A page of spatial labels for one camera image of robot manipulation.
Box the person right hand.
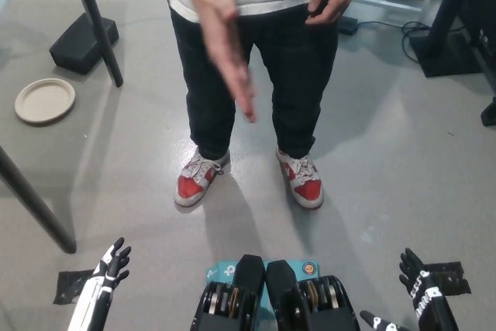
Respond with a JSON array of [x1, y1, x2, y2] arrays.
[[191, 0, 259, 124]]

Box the black stand with base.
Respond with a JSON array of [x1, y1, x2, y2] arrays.
[[412, 0, 496, 78]]

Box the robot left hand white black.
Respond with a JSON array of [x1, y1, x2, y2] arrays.
[[64, 236, 133, 331]]

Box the black floor cable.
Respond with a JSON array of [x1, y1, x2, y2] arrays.
[[356, 19, 429, 65]]

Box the black foot of equipment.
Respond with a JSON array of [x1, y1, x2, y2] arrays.
[[480, 94, 496, 127]]

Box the black floor tape patch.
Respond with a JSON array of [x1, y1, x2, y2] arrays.
[[51, 270, 100, 305], [421, 260, 473, 296]]

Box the thick black table leg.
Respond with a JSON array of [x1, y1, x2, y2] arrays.
[[0, 143, 78, 255]]

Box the black power adapter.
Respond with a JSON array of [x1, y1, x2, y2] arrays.
[[338, 16, 360, 36]]

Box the red white right sneaker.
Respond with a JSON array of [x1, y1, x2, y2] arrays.
[[174, 146, 233, 209]]

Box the black foam block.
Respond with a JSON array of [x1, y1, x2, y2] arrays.
[[48, 12, 119, 75]]

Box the red white left sneaker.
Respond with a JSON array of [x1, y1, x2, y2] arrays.
[[275, 147, 326, 211]]

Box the beige paper plate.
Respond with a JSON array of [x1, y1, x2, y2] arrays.
[[14, 78, 77, 127]]

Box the robot right hand white black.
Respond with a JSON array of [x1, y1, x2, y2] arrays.
[[359, 247, 463, 331]]

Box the red white sneaker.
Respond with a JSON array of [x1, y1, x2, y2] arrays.
[[275, 147, 326, 211], [174, 146, 233, 209]]

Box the black jeans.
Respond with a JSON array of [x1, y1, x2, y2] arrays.
[[169, 0, 343, 161]]

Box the thin black table leg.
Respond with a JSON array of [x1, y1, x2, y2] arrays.
[[67, 0, 125, 88]]

